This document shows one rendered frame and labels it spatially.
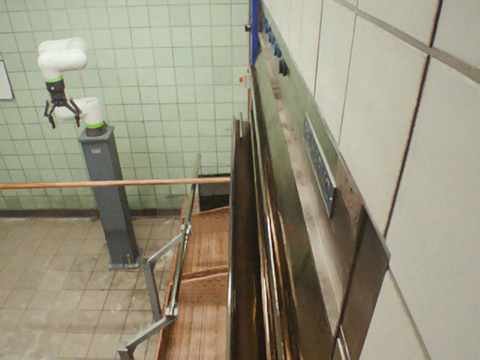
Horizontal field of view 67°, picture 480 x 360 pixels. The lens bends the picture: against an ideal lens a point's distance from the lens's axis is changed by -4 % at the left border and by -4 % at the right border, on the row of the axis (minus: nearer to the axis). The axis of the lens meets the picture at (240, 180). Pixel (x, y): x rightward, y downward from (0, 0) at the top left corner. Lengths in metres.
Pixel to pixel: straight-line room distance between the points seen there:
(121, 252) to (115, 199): 0.54
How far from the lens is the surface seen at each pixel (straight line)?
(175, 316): 1.44
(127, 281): 3.24
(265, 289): 1.09
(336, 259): 0.51
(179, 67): 3.11
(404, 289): 0.28
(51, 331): 3.12
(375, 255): 0.33
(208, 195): 2.57
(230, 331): 1.06
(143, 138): 3.40
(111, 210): 3.01
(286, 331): 0.70
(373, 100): 0.32
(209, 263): 2.42
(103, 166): 2.80
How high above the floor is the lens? 2.29
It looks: 32 degrees down
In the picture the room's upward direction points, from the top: 1 degrees counter-clockwise
